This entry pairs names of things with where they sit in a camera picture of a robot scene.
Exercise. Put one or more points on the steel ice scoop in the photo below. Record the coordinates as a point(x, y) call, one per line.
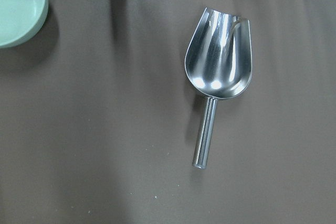
point(218, 63)

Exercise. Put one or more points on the mint green bowl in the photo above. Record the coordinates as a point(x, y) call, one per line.
point(21, 20)

